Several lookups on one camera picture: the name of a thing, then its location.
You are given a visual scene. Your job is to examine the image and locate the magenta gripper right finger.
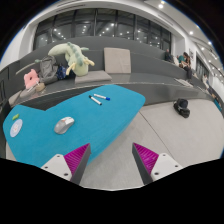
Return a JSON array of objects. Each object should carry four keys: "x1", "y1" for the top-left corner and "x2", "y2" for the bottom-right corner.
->
[{"x1": 132, "y1": 143, "x2": 182, "y2": 185}]

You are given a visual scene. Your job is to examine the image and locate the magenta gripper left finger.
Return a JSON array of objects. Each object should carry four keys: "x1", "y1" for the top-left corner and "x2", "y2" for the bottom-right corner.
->
[{"x1": 42, "y1": 143, "x2": 91, "y2": 185}]

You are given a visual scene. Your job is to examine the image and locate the grey computer mouse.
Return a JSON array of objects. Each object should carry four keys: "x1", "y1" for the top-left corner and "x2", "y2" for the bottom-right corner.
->
[{"x1": 54, "y1": 117, "x2": 75, "y2": 134}]

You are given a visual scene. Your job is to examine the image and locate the blue table top cover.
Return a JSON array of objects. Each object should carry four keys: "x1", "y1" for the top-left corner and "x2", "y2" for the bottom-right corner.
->
[{"x1": 3, "y1": 85, "x2": 145, "y2": 167}]

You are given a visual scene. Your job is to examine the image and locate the black capped marker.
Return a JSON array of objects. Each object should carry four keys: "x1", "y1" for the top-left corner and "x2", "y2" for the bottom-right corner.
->
[{"x1": 89, "y1": 95, "x2": 102, "y2": 105}]

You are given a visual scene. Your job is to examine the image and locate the blue capped marker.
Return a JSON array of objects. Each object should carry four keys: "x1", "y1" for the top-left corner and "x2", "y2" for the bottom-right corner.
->
[{"x1": 93, "y1": 94, "x2": 110, "y2": 101}]

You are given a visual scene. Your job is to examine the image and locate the small green sticky note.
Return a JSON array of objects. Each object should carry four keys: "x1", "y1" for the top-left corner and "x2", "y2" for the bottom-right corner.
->
[{"x1": 12, "y1": 114, "x2": 19, "y2": 120}]

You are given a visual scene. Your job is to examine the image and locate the grey seat cushion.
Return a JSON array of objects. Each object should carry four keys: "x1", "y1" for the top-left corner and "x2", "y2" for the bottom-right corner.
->
[{"x1": 75, "y1": 70, "x2": 112, "y2": 84}]

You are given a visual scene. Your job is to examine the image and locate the dark blue patterned bag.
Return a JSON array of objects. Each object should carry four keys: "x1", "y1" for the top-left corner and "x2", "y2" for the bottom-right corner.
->
[{"x1": 56, "y1": 65, "x2": 66, "y2": 80}]

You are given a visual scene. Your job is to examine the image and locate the grey backpack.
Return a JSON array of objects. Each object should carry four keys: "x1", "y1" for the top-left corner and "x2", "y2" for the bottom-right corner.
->
[{"x1": 35, "y1": 55, "x2": 58, "y2": 84}]

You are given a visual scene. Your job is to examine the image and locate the seated person with long hair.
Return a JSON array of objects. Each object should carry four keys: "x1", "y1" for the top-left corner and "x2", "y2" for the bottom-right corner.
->
[{"x1": 179, "y1": 52, "x2": 192, "y2": 80}]

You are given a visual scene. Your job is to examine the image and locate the seated person in dark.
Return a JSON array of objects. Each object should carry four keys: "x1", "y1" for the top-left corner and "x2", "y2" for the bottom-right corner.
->
[{"x1": 165, "y1": 49, "x2": 174, "y2": 63}]

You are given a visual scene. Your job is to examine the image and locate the green plush dragon toy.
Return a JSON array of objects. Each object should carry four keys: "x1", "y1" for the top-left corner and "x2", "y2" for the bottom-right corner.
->
[{"x1": 48, "y1": 42, "x2": 95, "y2": 77}]

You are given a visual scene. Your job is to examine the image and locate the beige back cushion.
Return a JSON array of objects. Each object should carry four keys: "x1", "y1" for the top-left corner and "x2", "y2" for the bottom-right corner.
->
[{"x1": 104, "y1": 47, "x2": 131, "y2": 74}]

